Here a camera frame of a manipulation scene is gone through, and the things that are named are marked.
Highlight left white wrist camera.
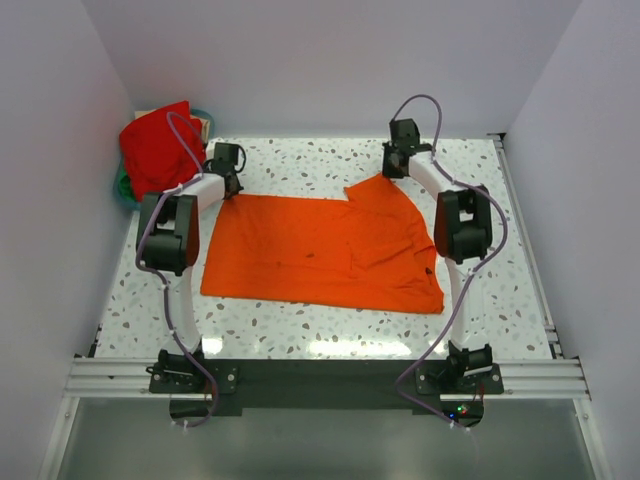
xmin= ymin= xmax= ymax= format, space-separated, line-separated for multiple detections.
xmin=205 ymin=143 xmax=215 ymax=159

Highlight aluminium front rail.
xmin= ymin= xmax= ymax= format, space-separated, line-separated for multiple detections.
xmin=64 ymin=355 xmax=166 ymax=399

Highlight green garment in basket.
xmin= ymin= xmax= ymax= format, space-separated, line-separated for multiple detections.
xmin=115 ymin=169 xmax=137 ymax=205

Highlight teal plastic basket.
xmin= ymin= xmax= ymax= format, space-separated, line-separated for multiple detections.
xmin=112 ymin=108 xmax=215 ymax=211

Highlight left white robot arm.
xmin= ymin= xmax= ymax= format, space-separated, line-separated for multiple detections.
xmin=135 ymin=142 xmax=247 ymax=356

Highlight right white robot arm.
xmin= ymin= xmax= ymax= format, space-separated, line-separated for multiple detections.
xmin=382 ymin=119 xmax=493 ymax=393

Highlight orange t-shirt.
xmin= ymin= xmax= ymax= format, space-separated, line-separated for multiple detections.
xmin=200 ymin=175 xmax=444 ymax=315

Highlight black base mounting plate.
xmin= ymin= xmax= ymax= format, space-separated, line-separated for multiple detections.
xmin=146 ymin=353 xmax=505 ymax=421

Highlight red t-shirt in basket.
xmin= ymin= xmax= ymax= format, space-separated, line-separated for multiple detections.
xmin=119 ymin=100 xmax=206 ymax=202

